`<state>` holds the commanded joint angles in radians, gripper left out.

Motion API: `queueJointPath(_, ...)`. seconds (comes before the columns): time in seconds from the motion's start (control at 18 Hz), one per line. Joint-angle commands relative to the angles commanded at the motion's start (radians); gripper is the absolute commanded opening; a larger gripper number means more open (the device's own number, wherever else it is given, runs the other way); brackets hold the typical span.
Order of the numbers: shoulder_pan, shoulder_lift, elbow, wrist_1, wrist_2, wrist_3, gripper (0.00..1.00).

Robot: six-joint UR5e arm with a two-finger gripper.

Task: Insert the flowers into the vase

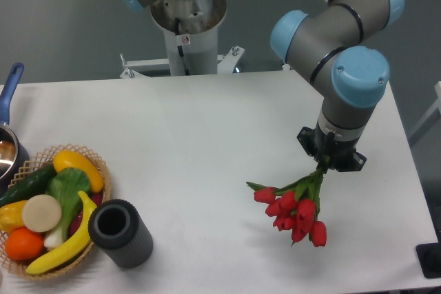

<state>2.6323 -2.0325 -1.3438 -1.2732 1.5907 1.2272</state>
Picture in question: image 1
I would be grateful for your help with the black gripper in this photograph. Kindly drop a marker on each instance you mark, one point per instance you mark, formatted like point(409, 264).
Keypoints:
point(329, 152)

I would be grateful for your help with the red tulip bouquet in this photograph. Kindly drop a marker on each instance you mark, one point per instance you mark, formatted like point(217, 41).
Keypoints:
point(296, 207)

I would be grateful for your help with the dark grey ribbed vase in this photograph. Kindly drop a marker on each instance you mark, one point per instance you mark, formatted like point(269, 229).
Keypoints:
point(117, 229)

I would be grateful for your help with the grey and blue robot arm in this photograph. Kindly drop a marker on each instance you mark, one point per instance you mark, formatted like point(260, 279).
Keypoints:
point(326, 50)

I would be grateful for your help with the black device at table edge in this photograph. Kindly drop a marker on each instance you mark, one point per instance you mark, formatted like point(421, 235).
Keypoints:
point(429, 259)

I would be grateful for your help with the dark red vegetable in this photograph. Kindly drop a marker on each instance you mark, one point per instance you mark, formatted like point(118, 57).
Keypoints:
point(97, 198)

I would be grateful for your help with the yellow banana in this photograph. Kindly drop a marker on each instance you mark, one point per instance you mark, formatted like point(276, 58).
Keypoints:
point(71, 247)

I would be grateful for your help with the yellow squash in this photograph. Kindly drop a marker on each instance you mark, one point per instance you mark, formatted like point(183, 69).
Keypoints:
point(72, 159)

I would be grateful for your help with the green bok choy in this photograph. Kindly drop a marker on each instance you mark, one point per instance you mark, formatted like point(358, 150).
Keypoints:
point(64, 187)

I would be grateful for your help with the woven wicker basket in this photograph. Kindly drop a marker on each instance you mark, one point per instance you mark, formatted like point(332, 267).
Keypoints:
point(36, 162)

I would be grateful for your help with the beige round disc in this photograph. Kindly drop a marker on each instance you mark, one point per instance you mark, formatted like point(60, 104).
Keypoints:
point(41, 213)

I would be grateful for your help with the dark green cucumber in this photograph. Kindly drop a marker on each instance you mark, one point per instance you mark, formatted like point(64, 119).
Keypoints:
point(32, 185)

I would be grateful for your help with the orange fruit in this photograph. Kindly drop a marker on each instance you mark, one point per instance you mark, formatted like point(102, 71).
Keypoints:
point(23, 244)

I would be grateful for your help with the yellow bell pepper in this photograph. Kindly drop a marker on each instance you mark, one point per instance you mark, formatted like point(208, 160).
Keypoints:
point(11, 218)

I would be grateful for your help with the white frame at right edge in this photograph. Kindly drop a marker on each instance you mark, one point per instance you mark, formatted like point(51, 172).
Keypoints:
point(427, 120)

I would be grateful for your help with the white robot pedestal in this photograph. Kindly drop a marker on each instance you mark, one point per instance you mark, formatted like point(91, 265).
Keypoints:
point(190, 30)

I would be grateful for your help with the blue handled saucepan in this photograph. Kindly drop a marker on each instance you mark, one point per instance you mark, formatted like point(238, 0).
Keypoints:
point(13, 153)

